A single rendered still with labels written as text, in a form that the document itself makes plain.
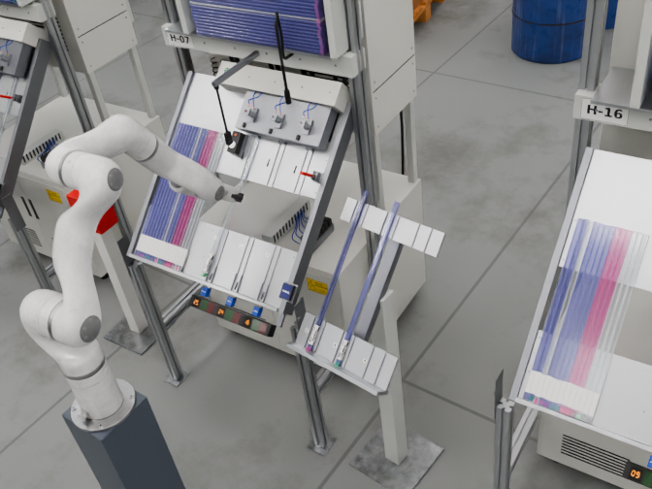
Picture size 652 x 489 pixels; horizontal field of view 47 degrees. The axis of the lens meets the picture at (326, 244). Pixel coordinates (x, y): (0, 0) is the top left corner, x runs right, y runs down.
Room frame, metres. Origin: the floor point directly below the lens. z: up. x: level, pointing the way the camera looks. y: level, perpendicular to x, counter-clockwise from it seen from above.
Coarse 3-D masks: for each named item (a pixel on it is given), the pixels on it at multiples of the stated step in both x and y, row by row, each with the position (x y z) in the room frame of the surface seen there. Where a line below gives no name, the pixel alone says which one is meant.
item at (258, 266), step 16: (144, 224) 2.21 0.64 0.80; (208, 224) 2.09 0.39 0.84; (208, 240) 2.04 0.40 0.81; (224, 240) 2.01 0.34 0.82; (240, 240) 1.99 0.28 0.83; (256, 240) 1.96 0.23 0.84; (192, 256) 2.03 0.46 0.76; (208, 256) 2.00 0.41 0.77; (224, 256) 1.97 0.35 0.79; (240, 256) 1.94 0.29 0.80; (256, 256) 1.91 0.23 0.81; (272, 256) 1.89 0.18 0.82; (288, 256) 1.86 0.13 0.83; (192, 272) 1.98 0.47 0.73; (208, 272) 1.95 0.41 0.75; (224, 272) 1.93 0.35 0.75; (240, 272) 1.90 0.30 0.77; (256, 272) 1.87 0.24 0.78; (272, 272) 1.85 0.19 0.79; (288, 272) 1.82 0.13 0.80; (240, 288) 1.86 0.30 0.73; (256, 288) 1.83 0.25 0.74; (272, 288) 1.81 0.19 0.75; (272, 304) 1.77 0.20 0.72
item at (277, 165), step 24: (192, 96) 2.49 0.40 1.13; (216, 96) 2.43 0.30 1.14; (240, 96) 2.38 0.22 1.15; (192, 120) 2.42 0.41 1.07; (216, 120) 2.36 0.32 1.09; (264, 144) 2.20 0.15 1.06; (288, 144) 2.15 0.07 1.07; (240, 168) 2.18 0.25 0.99; (264, 168) 2.13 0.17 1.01; (288, 168) 2.09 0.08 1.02; (312, 168) 2.05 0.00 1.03; (312, 192) 1.98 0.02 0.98
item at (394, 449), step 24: (384, 312) 1.59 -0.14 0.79; (384, 336) 1.59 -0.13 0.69; (384, 408) 1.61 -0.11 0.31; (384, 432) 1.62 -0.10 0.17; (408, 432) 1.72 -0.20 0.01; (360, 456) 1.65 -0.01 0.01; (384, 456) 1.63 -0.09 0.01; (408, 456) 1.61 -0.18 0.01; (432, 456) 1.60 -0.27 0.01; (384, 480) 1.53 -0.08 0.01; (408, 480) 1.51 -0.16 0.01
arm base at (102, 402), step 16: (80, 384) 1.41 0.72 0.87; (96, 384) 1.42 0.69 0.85; (112, 384) 1.45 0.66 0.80; (128, 384) 1.53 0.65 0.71; (80, 400) 1.42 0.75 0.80; (96, 400) 1.41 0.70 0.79; (112, 400) 1.43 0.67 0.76; (128, 400) 1.47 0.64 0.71; (80, 416) 1.41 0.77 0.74; (96, 416) 1.41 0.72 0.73; (112, 416) 1.42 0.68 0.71; (96, 432) 1.38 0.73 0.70
